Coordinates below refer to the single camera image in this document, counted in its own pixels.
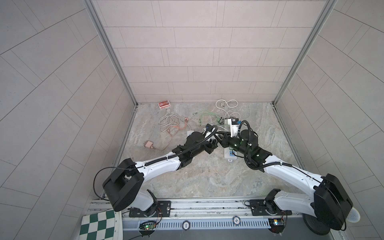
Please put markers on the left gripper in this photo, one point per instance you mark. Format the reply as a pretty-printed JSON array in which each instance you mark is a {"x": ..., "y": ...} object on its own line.
[{"x": 209, "y": 147}]

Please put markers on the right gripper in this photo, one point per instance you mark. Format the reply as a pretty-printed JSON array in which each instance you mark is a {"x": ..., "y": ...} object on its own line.
[{"x": 225, "y": 140}]

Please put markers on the pink charger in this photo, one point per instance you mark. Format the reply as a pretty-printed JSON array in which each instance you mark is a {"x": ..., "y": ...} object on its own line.
[{"x": 149, "y": 144}]

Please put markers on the red small box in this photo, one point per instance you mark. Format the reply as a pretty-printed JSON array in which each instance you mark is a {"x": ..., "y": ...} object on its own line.
[{"x": 164, "y": 104}]

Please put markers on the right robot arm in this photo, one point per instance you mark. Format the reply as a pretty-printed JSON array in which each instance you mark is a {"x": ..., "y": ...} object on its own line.
[{"x": 324, "y": 202}]

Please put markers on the green white checkerboard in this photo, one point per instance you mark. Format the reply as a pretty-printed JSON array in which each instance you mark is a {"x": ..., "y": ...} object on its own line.
[{"x": 100, "y": 225}]

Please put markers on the colourful white power strip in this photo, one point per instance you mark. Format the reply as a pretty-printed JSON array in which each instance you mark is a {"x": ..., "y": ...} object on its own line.
[{"x": 230, "y": 154}]

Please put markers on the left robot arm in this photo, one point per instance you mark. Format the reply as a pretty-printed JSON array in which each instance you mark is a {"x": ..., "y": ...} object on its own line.
[{"x": 123, "y": 187}]

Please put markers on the aluminium rail base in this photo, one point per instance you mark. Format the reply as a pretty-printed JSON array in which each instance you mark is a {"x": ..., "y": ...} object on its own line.
[{"x": 201, "y": 214}]

